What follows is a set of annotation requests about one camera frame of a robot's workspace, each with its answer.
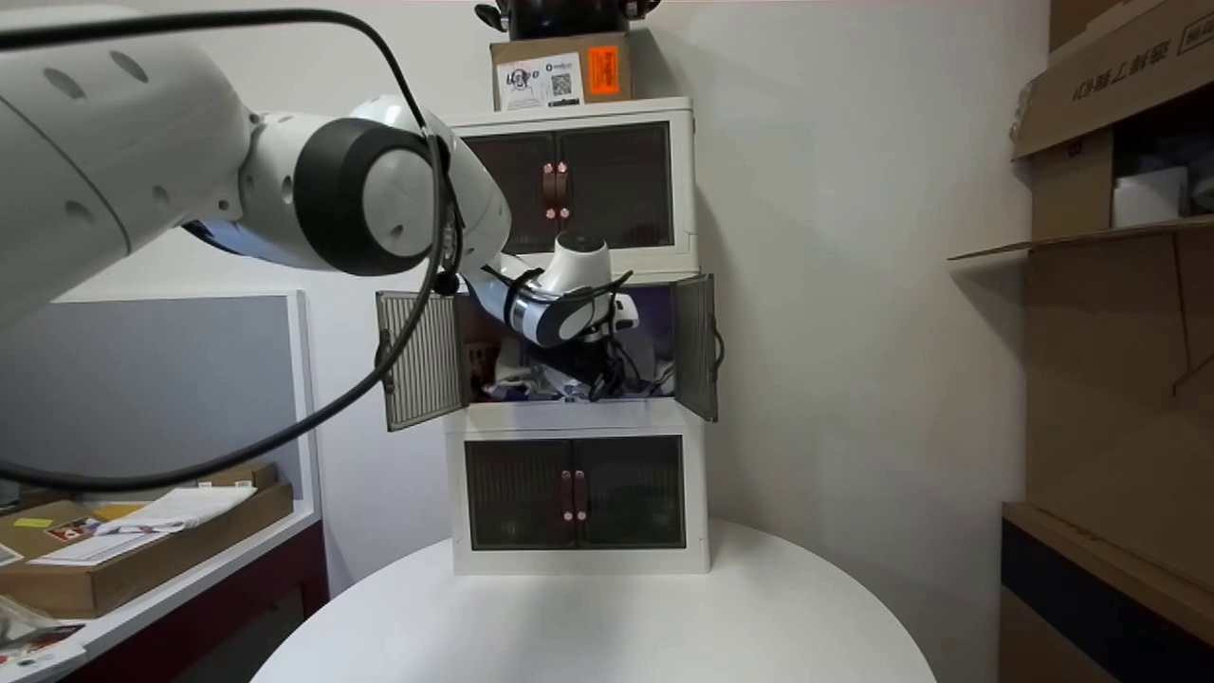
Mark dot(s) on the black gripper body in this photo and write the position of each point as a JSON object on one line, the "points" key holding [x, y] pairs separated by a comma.
{"points": [[593, 367]]}

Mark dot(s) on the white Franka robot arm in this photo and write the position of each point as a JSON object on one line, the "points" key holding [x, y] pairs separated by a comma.
{"points": [[99, 164]]}

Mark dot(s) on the pile of white clothes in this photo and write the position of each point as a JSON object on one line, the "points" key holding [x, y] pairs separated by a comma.
{"points": [[645, 375]]}

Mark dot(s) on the smoked ribbed cabinet door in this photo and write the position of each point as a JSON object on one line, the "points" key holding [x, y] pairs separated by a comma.
{"points": [[693, 356], [417, 367]]}

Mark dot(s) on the cardboard box with orange labels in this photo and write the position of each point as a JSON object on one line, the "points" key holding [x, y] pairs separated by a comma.
{"points": [[554, 76]]}

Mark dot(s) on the black gadget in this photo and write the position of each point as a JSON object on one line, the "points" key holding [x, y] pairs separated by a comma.
{"points": [[564, 16]]}

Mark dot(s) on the dark red cabinet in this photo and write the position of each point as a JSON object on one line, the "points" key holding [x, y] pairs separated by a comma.
{"points": [[252, 620]]}

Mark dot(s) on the white side counter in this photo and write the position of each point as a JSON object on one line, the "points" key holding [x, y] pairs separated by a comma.
{"points": [[215, 575]]}

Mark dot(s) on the white framed partition panel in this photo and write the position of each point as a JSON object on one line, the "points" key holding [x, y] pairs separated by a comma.
{"points": [[154, 381]]}

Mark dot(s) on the white paper sheets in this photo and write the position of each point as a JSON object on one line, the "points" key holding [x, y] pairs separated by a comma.
{"points": [[166, 515]]}

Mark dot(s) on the flat cardboard tray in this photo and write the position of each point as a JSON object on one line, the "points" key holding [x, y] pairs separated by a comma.
{"points": [[76, 591]]}

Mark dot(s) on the small white box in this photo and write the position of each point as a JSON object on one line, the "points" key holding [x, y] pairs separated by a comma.
{"points": [[1147, 200]]}

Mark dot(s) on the printed cardboard box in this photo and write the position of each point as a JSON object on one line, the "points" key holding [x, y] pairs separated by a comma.
{"points": [[1113, 76]]}

